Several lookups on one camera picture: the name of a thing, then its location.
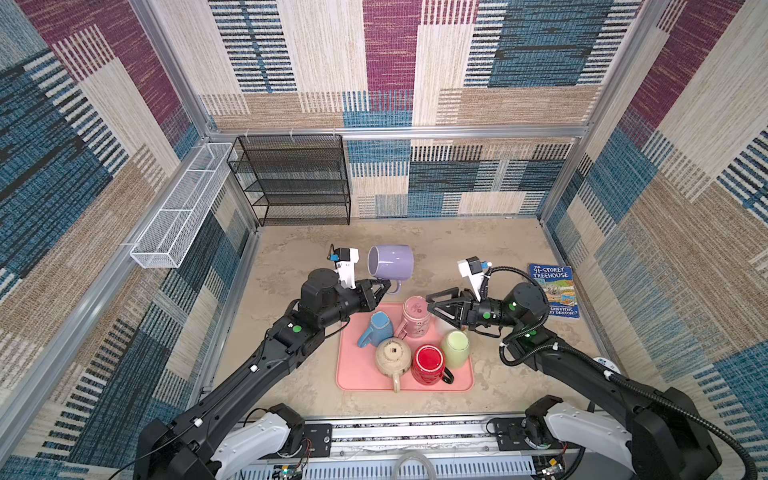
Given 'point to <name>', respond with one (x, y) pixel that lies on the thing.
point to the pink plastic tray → (357, 369)
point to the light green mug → (455, 345)
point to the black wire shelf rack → (294, 180)
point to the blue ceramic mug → (381, 329)
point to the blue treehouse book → (559, 284)
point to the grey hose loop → (409, 455)
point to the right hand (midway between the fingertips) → (428, 310)
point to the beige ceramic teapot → (394, 358)
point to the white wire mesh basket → (163, 242)
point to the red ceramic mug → (428, 366)
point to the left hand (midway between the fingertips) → (391, 280)
